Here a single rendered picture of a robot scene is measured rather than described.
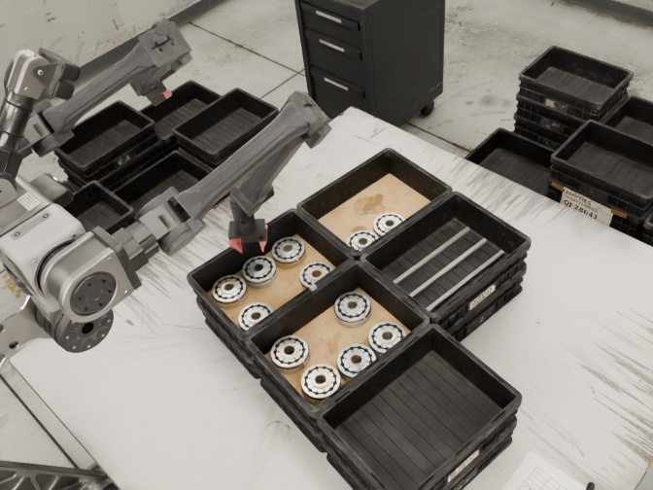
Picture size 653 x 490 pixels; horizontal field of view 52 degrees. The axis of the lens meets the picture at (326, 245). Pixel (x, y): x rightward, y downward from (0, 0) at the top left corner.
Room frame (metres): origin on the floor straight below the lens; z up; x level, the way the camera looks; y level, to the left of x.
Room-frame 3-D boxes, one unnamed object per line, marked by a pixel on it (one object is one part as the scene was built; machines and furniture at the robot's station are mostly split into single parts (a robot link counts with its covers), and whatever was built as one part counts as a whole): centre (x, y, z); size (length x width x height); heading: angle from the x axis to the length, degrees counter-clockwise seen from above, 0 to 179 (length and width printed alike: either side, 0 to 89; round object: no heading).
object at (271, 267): (1.34, 0.21, 0.86); 0.10 x 0.10 x 0.01
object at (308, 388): (0.92, 0.07, 0.86); 0.10 x 0.10 x 0.01
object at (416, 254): (1.24, -0.33, 0.87); 0.40 x 0.30 x 0.11; 123
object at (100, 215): (1.97, 0.97, 0.37); 0.40 x 0.30 x 0.45; 130
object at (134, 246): (0.91, 0.37, 1.45); 0.09 x 0.08 x 0.12; 40
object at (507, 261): (1.24, -0.33, 0.92); 0.40 x 0.30 x 0.02; 123
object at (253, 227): (1.34, 0.21, 1.05); 0.10 x 0.07 x 0.07; 85
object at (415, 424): (0.77, -0.16, 0.87); 0.40 x 0.30 x 0.11; 123
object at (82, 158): (2.54, 0.92, 0.37); 0.40 x 0.30 x 0.45; 130
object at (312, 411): (1.02, 0.01, 0.92); 0.40 x 0.30 x 0.02; 123
